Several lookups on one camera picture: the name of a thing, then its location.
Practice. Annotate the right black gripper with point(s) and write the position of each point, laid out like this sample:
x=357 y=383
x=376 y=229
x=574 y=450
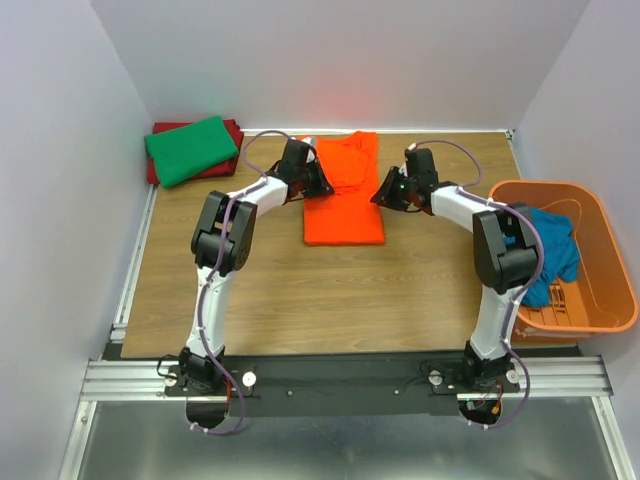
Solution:
x=383 y=196

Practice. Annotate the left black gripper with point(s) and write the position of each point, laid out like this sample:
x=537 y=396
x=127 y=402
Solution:
x=322 y=188

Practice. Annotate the orange t shirt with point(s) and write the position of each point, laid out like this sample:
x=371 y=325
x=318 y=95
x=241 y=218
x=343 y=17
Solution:
x=346 y=217

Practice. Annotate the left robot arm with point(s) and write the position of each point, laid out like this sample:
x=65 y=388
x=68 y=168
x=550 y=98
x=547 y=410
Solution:
x=221 y=244

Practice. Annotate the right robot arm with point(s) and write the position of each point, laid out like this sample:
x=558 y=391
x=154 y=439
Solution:
x=508 y=257

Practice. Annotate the dark red folded t shirt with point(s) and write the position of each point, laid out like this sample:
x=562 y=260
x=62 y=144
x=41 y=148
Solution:
x=223 y=169

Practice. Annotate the green folded t shirt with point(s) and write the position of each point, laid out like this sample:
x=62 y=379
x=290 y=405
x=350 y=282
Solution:
x=178 y=154

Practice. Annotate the blue crumpled t shirt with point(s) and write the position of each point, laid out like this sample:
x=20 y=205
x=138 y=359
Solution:
x=561 y=256

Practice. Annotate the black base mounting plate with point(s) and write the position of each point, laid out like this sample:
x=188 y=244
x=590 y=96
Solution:
x=327 y=385

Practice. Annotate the orange plastic laundry basket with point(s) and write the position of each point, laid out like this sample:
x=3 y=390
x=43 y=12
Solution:
x=602 y=299

